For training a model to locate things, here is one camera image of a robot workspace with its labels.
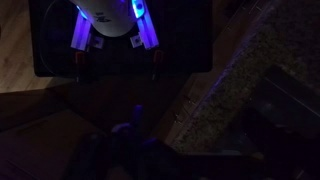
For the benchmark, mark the aluminium frame rail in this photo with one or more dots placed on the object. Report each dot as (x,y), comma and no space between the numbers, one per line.
(80,35)
(150,33)

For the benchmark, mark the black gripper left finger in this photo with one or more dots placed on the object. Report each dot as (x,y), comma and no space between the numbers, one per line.
(137,120)

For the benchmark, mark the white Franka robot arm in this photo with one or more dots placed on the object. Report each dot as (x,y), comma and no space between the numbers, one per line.
(110,16)

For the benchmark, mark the white corner bracket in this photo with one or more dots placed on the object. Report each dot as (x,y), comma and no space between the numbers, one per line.
(136,41)
(96,42)

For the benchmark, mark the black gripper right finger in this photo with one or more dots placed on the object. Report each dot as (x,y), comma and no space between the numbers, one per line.
(266,116)

